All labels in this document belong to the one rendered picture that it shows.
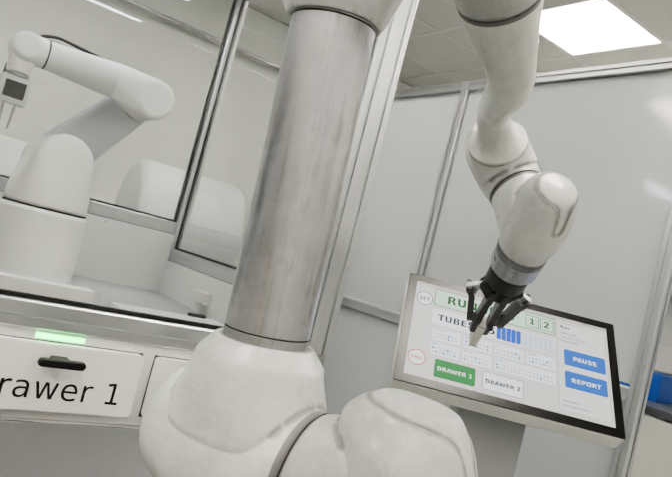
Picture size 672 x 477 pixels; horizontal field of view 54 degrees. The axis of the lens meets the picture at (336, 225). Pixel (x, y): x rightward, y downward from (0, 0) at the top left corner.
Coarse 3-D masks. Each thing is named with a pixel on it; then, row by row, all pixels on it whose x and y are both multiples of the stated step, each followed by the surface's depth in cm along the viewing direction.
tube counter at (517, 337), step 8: (496, 328) 158; (504, 328) 159; (488, 336) 156; (496, 336) 157; (504, 336) 157; (512, 336) 158; (520, 336) 158; (528, 336) 158; (536, 336) 159; (520, 344) 156; (528, 344) 157; (536, 344) 157; (544, 344) 157; (552, 344) 158; (552, 352) 156
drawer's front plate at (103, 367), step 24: (0, 336) 104; (0, 360) 104; (24, 360) 106; (72, 360) 110; (96, 360) 113; (120, 360) 115; (24, 384) 106; (96, 384) 113; (120, 384) 115; (24, 408) 107; (48, 408) 109; (72, 408) 111; (96, 408) 113; (120, 408) 116
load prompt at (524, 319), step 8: (440, 296) 162; (448, 296) 163; (456, 296) 163; (464, 296) 164; (440, 304) 161; (448, 304) 161; (456, 304) 162; (464, 304) 162; (464, 312) 160; (488, 312) 161; (520, 312) 163; (528, 312) 163; (512, 320) 161; (520, 320) 161; (528, 320) 162; (536, 320) 162; (544, 320) 162; (552, 320) 163; (528, 328) 160; (536, 328) 160; (544, 328) 161; (552, 328) 161
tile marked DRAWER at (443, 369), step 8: (440, 360) 150; (440, 368) 148; (448, 368) 149; (456, 368) 149; (464, 368) 149; (472, 368) 150; (440, 376) 147; (448, 376) 147; (456, 376) 148; (464, 376) 148; (472, 376) 148; (472, 384) 147
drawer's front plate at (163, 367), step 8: (160, 360) 119; (168, 360) 120; (176, 360) 121; (184, 360) 123; (152, 368) 120; (160, 368) 119; (168, 368) 120; (176, 368) 121; (152, 376) 119; (160, 376) 119; (152, 384) 119; (152, 392) 119; (144, 400) 119; (144, 408) 119
